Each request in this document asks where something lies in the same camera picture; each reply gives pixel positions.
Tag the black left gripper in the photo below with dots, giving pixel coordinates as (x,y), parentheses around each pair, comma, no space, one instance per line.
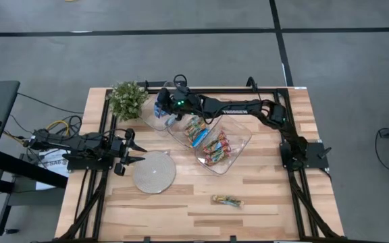
(118,148)

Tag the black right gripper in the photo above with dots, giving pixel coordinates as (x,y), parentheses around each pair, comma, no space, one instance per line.
(189,103)

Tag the orange wrapper Chewy granola bar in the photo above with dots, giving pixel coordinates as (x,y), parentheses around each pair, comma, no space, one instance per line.
(194,123)
(226,200)
(196,131)
(191,137)

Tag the blue wrapper Chewy granola bar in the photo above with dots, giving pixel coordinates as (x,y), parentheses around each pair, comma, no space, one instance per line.
(201,138)
(171,120)
(158,110)

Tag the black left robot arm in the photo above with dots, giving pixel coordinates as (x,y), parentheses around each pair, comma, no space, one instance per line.
(79,145)

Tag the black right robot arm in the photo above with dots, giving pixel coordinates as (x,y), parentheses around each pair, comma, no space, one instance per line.
(241,109)

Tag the round woven beige placemat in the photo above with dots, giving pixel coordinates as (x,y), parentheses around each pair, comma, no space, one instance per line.
(154,172)

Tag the clear plastic bin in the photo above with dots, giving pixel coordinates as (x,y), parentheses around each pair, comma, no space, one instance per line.
(214,125)
(240,135)
(147,118)

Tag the green potted plant black pot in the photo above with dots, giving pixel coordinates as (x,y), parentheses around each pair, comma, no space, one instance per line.
(127,100)

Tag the white printed paper sheet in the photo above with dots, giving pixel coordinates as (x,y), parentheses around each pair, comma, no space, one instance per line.
(54,163)

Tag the black lever knob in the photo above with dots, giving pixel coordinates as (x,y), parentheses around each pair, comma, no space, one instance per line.
(324,152)

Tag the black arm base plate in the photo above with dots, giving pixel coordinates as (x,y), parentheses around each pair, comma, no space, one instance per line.
(90,165)
(316,158)

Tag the black aluminium rig frame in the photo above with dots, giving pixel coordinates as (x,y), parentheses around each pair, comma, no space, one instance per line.
(235,91)

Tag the black table edge bracket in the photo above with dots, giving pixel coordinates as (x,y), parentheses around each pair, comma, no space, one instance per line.
(233,239)
(146,239)

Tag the black desk leg frame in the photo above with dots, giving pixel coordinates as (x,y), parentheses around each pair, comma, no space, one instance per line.
(29,168)

